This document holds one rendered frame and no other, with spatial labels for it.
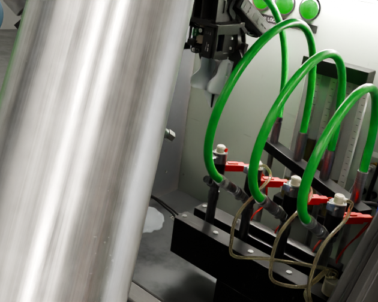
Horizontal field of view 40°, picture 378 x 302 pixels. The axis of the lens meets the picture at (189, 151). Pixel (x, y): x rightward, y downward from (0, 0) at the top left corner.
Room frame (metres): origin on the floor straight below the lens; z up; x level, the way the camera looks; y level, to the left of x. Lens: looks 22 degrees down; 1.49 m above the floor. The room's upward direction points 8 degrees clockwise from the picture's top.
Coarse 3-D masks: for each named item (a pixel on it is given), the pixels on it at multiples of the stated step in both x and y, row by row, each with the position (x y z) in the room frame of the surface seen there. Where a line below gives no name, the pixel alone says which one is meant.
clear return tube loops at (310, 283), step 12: (312, 192) 0.77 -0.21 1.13; (348, 216) 0.71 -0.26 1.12; (336, 228) 0.68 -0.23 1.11; (276, 240) 0.68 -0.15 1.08; (324, 240) 0.66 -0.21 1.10; (300, 264) 0.72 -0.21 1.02; (312, 264) 0.72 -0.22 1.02; (312, 276) 0.63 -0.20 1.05; (336, 276) 0.70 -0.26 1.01; (300, 288) 0.68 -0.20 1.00; (324, 288) 0.70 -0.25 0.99; (312, 300) 0.63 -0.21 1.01
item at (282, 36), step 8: (264, 0) 1.00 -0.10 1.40; (272, 0) 1.01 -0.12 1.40; (272, 8) 1.01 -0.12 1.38; (280, 16) 1.02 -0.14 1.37; (280, 32) 1.03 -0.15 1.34; (280, 40) 1.03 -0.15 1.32; (288, 56) 1.04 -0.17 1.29; (288, 64) 1.04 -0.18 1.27; (280, 88) 1.05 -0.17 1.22; (280, 112) 1.04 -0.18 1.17; (280, 120) 1.04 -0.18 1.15
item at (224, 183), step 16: (272, 32) 0.81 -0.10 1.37; (304, 32) 0.90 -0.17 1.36; (256, 48) 0.78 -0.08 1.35; (240, 64) 0.76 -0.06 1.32; (224, 96) 0.73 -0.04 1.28; (304, 112) 0.96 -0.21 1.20; (208, 128) 0.72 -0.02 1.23; (304, 128) 0.96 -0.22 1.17; (208, 144) 0.71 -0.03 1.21; (304, 144) 0.97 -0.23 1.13; (208, 160) 0.72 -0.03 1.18; (224, 176) 0.76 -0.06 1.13; (240, 192) 0.80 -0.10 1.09
